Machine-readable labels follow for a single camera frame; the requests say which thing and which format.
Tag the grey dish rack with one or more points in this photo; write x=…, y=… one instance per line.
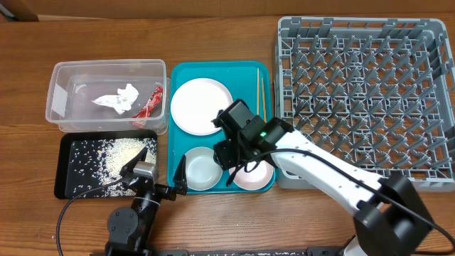
x=375, y=92

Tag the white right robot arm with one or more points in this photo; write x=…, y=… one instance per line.
x=388, y=214

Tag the scattered rice grains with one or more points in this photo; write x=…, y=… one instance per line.
x=94, y=163

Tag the red wrapper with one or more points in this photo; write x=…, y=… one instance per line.
x=154, y=102

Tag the white napkin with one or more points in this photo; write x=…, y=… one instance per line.
x=122, y=101

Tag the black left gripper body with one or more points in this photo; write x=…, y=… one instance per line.
x=163, y=192

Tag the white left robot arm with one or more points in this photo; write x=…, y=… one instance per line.
x=129, y=227

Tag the large white plate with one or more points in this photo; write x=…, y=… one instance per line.
x=196, y=104

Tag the clear plastic bin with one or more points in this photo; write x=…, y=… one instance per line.
x=75, y=84

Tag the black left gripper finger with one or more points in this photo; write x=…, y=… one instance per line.
x=179, y=178
x=129, y=166

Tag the small white plate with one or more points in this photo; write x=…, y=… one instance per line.
x=259, y=180

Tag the black tray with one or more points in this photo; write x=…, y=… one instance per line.
x=68, y=139

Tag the grey bowl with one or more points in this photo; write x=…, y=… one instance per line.
x=202, y=172

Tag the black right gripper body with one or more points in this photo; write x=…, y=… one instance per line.
x=232, y=154

